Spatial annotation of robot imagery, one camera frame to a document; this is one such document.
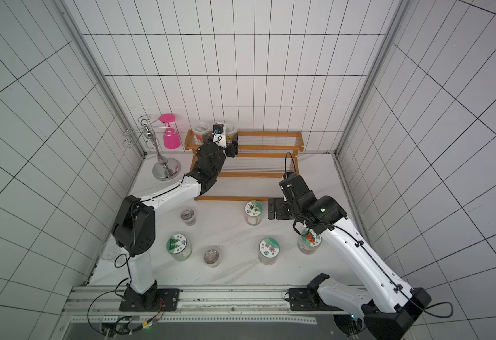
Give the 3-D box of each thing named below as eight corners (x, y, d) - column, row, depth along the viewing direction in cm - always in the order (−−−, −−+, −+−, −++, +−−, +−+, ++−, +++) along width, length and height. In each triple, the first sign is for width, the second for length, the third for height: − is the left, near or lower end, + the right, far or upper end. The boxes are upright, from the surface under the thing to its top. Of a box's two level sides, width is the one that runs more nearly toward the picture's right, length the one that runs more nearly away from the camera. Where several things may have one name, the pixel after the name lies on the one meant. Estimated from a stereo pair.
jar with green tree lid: (170, 261, 83) (163, 254, 77) (175, 241, 88) (169, 234, 82) (189, 261, 83) (184, 254, 77) (193, 241, 88) (188, 234, 82)
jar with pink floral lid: (259, 265, 82) (260, 258, 76) (258, 245, 87) (259, 237, 81) (278, 265, 82) (280, 258, 76) (276, 245, 87) (278, 237, 81)
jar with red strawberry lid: (299, 254, 86) (303, 246, 79) (296, 237, 90) (300, 228, 83) (317, 254, 86) (323, 246, 79) (313, 237, 90) (319, 228, 83)
